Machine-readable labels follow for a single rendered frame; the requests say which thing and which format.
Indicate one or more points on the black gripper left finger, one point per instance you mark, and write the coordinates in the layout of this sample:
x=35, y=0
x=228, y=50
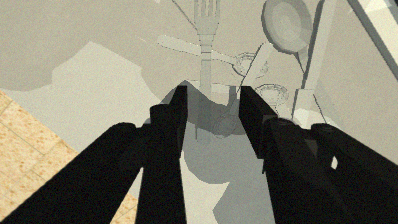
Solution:
x=92, y=186

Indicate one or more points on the cream table knife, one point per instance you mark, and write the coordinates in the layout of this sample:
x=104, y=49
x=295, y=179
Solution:
x=316, y=54

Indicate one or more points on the grey metal fork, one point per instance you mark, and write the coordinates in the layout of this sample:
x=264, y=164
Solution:
x=206, y=28

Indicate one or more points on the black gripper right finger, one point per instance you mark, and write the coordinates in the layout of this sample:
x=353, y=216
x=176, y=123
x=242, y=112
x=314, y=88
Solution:
x=300, y=191

